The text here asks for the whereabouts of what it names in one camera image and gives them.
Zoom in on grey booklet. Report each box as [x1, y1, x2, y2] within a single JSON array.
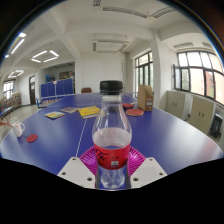
[[59, 106, 80, 114]]

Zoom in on dark-framed window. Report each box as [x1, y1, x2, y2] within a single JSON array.
[[173, 50, 224, 106], [134, 50, 154, 94]]

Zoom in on framed wall picture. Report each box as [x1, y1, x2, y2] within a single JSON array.
[[59, 70, 75, 80]]

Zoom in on dark door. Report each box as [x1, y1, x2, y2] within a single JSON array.
[[28, 75, 36, 106]]

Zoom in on beige cabinet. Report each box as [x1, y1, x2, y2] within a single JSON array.
[[188, 96, 216, 135], [164, 90, 193, 120]]

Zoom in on flat round red coaster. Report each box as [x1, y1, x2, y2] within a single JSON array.
[[26, 133, 39, 144]]

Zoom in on clear bottle with red label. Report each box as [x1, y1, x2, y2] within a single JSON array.
[[91, 79, 133, 190]]

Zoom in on ceiling light group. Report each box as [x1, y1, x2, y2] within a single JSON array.
[[3, 31, 61, 79]]

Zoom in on shelf unit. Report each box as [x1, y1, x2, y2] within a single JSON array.
[[0, 91, 22, 113]]

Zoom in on blue partition boards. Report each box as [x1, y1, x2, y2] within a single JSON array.
[[40, 78, 75, 98]]

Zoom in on white mug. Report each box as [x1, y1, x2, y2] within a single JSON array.
[[11, 121, 26, 138]]

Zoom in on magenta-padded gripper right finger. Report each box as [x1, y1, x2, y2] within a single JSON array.
[[125, 146, 168, 190]]

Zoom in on small yellow and blue book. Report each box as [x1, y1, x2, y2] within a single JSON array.
[[44, 110, 66, 120]]

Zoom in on red table tennis paddle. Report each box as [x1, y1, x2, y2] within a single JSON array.
[[121, 102, 136, 110], [125, 108, 145, 117]]

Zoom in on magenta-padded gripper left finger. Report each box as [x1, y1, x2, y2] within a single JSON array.
[[56, 145, 101, 190]]

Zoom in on brown cardboard box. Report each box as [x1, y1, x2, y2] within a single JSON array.
[[137, 84, 155, 112]]

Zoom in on ceiling air conditioner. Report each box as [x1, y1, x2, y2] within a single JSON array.
[[92, 39, 129, 54]]

